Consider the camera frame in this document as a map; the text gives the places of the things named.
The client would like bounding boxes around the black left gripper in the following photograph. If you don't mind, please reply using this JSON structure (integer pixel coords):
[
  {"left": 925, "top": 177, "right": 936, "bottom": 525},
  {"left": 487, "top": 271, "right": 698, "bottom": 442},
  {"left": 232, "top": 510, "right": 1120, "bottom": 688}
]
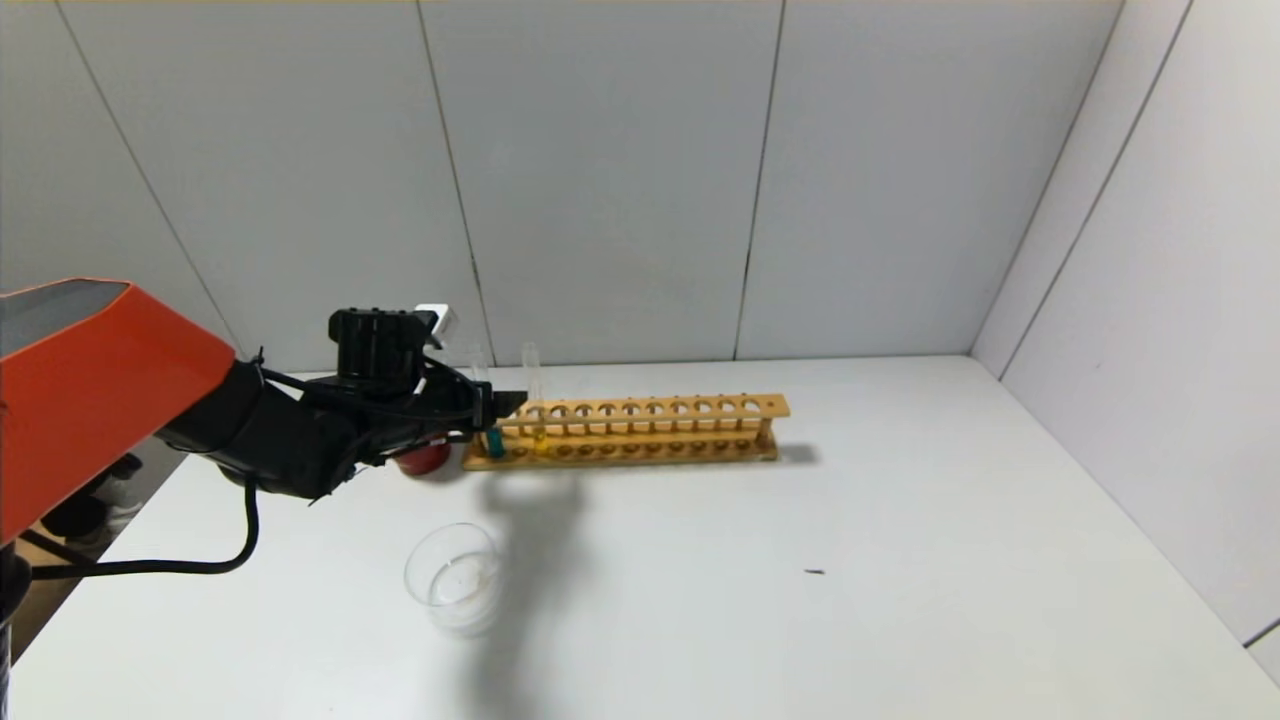
[{"left": 422, "top": 369, "right": 529, "bottom": 445}]

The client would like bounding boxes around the blue pigment glass test tube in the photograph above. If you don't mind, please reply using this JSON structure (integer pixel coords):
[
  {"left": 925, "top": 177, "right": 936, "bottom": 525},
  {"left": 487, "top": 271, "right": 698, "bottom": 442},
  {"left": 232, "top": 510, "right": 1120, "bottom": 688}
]
[{"left": 467, "top": 345, "right": 508, "bottom": 460}]

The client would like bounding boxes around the yellow pigment glass test tube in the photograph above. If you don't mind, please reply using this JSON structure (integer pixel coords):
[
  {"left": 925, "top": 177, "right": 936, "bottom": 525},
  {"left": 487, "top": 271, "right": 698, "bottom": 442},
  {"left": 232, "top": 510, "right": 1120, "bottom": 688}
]
[{"left": 521, "top": 343, "right": 552, "bottom": 458}]

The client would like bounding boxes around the wooden test tube rack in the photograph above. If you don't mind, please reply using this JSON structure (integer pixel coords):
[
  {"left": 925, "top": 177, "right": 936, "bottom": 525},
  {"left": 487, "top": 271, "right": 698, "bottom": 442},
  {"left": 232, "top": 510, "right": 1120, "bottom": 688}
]
[{"left": 462, "top": 393, "right": 791, "bottom": 471}]

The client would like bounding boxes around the red plastic cup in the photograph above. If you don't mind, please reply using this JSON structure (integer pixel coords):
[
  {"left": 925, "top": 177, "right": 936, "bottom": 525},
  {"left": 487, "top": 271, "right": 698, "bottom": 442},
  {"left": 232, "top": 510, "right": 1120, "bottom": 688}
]
[{"left": 394, "top": 438, "right": 454, "bottom": 477}]

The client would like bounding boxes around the clear glass dish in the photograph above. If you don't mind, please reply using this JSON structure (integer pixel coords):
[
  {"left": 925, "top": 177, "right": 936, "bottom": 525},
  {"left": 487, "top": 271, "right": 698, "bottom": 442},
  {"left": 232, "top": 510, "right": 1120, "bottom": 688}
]
[{"left": 404, "top": 522, "right": 519, "bottom": 633}]

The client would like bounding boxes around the bystander white shoe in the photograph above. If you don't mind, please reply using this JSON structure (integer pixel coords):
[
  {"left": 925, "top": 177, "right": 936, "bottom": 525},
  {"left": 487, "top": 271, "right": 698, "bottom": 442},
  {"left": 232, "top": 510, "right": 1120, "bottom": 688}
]
[{"left": 88, "top": 470, "right": 147, "bottom": 546}]

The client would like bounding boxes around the black chair leg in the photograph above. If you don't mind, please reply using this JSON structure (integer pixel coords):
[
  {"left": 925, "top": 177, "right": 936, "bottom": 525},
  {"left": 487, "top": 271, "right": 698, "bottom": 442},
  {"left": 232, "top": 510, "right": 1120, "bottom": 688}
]
[{"left": 18, "top": 528, "right": 97, "bottom": 574}]

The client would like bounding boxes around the black and white wrist camera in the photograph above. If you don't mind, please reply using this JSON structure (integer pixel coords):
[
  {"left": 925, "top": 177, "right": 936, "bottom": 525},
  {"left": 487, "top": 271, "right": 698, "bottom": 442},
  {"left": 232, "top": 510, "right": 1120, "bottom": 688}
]
[{"left": 327, "top": 303, "right": 459, "bottom": 393}]

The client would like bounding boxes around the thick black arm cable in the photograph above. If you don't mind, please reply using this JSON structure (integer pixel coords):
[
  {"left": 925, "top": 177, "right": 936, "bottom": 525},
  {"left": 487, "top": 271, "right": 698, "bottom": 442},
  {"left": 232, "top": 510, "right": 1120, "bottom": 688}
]
[{"left": 28, "top": 478, "right": 263, "bottom": 582}]

